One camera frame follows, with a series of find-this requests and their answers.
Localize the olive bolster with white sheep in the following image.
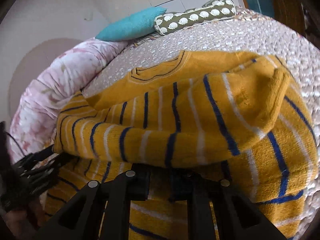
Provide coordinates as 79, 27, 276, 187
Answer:
153, 0, 237, 36

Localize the brown wooden door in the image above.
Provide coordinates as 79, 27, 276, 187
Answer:
272, 0, 305, 36

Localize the teal pillow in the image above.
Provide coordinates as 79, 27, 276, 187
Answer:
95, 7, 167, 42

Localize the yellow striped knit sweater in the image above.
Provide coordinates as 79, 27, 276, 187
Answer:
44, 51, 318, 239

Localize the beige quilted bedspread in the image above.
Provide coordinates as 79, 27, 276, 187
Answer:
81, 7, 320, 240

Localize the black cable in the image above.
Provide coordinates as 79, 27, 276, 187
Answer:
4, 130, 27, 157

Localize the pink floral duvet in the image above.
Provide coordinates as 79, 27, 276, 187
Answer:
9, 38, 128, 163

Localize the pink padded headboard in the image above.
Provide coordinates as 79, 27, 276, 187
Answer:
8, 38, 82, 118

